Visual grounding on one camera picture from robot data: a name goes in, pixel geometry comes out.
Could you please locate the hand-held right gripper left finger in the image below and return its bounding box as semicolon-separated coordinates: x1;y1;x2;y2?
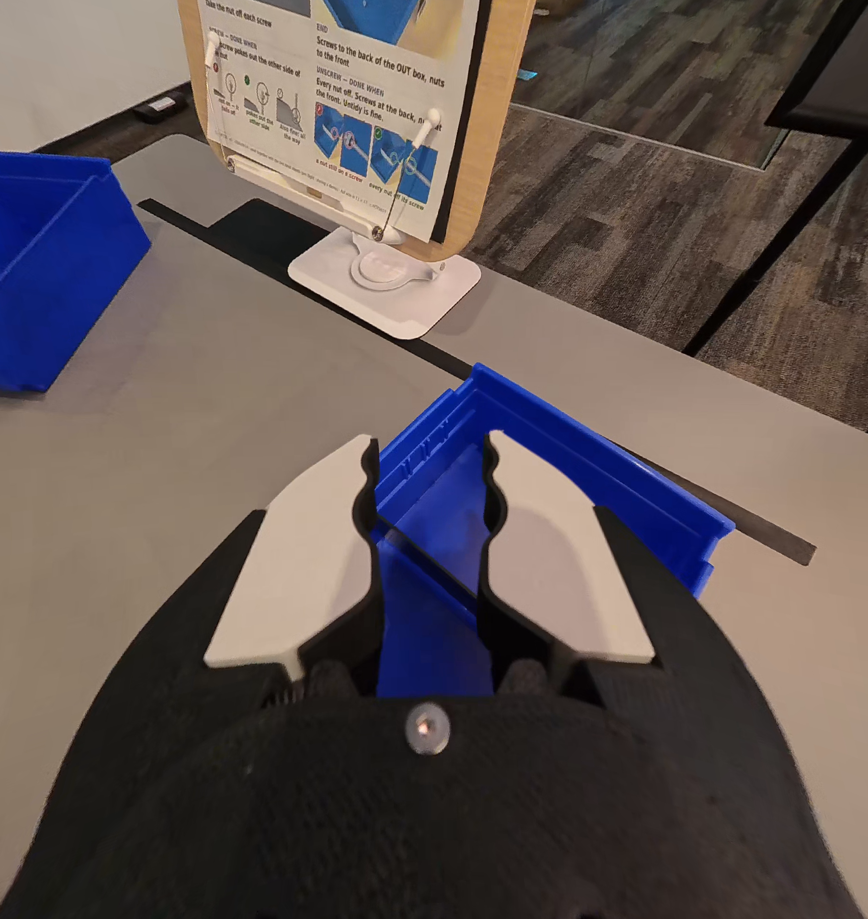
204;434;386;683

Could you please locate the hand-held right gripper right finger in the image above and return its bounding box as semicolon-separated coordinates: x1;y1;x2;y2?
478;429;656;672

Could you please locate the blue divided plastic bin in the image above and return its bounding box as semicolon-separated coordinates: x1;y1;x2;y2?
0;149;153;394

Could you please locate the white document stand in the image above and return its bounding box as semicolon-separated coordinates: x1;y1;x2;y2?
225;154;483;340

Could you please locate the instruction board on stand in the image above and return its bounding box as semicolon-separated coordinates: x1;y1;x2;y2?
177;0;537;261

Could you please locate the glass partition panel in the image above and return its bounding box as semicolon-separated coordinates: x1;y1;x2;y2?
509;0;790;173

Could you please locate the black easel stand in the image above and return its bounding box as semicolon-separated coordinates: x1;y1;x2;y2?
681;0;868;356

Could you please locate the wire page holder clip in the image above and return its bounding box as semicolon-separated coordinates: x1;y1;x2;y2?
203;30;239;175
371;108;443;243

